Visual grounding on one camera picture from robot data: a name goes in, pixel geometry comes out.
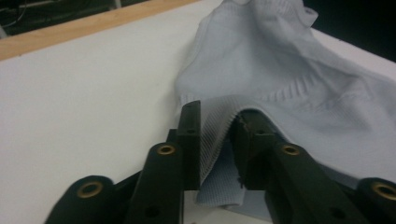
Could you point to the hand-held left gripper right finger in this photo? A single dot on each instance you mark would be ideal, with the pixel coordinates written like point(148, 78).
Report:
point(252, 149)

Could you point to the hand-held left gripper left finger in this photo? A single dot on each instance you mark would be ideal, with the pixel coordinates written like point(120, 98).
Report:
point(190, 149)

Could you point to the light blue knit garment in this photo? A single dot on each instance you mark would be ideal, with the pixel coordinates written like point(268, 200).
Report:
point(264, 62)

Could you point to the white table mat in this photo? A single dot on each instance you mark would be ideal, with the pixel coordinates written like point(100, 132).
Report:
point(77, 109)

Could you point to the white metal stand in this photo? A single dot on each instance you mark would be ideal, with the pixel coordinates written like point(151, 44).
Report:
point(117, 3)

